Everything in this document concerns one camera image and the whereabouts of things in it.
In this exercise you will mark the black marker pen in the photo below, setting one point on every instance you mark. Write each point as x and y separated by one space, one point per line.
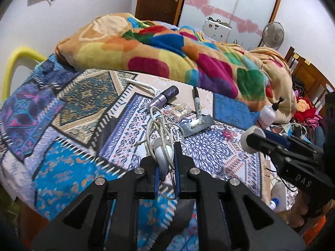
196 102

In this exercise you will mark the white pump lotion bottle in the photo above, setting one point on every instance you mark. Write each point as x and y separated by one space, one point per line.
267 115

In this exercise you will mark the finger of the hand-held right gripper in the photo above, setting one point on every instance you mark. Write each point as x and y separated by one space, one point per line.
276 136
259 142

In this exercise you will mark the clear plastic wrapper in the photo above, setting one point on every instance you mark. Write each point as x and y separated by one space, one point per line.
180 110

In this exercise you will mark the standing electric fan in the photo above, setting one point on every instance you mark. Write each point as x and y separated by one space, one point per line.
273 35

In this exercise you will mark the red cloth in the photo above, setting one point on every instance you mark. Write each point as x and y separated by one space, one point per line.
305 109

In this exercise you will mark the colourful heart-print blanket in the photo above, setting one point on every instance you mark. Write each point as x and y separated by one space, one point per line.
157 49

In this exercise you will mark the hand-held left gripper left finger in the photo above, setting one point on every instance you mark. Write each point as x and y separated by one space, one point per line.
157 181

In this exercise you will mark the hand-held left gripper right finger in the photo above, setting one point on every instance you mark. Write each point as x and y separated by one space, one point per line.
176 176

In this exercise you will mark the purple lipstick tube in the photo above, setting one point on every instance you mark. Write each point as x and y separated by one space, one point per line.
162 96

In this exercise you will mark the clear plastic bottle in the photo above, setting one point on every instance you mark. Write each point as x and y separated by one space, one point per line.
278 198

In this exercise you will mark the small white cabinet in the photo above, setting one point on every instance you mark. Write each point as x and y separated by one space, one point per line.
216 30

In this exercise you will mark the grey metal scraper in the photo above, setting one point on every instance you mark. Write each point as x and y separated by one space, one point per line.
199 126

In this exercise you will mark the yellow foam tube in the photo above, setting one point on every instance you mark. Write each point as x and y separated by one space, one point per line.
10 68

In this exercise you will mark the wooden headboard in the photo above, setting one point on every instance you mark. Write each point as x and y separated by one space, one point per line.
306 73

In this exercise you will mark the blue patchwork bedspread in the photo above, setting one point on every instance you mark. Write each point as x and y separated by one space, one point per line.
78 109

